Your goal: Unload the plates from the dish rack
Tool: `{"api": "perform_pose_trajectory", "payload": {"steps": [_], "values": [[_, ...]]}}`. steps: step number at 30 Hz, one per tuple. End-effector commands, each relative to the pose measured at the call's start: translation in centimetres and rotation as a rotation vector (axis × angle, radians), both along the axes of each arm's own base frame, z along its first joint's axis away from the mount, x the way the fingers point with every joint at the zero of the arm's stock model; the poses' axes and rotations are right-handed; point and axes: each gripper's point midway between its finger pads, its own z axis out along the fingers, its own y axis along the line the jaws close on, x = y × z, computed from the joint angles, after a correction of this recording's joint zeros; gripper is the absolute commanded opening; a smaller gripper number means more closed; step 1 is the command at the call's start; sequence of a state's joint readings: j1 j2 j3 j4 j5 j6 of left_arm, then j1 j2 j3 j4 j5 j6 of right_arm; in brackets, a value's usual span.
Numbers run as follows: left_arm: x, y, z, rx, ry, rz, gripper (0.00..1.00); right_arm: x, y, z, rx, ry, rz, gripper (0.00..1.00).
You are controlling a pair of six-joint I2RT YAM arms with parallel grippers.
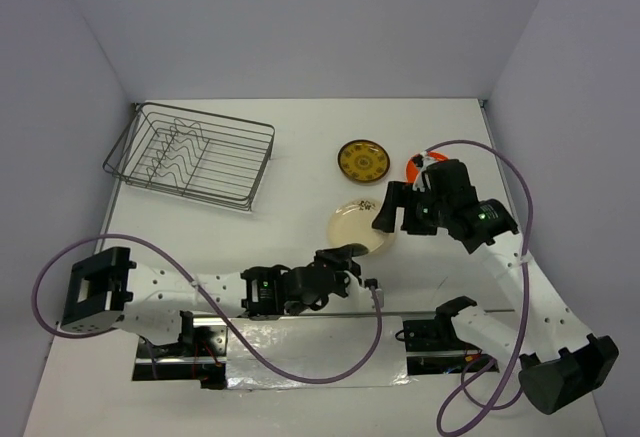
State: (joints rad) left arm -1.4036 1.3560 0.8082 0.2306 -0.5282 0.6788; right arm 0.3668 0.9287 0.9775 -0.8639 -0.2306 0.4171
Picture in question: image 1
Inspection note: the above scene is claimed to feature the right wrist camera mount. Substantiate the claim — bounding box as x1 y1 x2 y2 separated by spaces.
411 151 436 192

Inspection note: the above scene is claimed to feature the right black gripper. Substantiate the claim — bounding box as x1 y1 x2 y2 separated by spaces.
370 180 450 235

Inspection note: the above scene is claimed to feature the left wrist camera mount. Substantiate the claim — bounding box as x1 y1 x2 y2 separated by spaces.
347 276 384 313

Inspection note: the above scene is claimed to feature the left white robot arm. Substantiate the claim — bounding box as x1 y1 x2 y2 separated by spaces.
61 244 373 356

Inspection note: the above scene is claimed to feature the metal wire dish rack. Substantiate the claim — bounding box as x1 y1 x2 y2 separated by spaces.
102 102 276 212

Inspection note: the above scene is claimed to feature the black metal base rail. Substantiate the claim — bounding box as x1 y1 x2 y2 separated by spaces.
132 314 488 390

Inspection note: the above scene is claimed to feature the silver foil sheet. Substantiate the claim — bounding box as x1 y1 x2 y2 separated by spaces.
225 316 410 390

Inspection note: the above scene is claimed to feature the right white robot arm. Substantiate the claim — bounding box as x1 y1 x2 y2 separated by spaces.
372 154 619 415

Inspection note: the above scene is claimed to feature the yellow plate brown rim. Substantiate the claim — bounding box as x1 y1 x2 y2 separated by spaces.
337 139 391 185

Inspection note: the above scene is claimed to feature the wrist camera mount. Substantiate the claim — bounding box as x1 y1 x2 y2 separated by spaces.
347 276 384 313
411 151 436 192

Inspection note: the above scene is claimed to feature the orange plate front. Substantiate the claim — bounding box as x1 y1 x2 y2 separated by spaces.
405 151 448 183

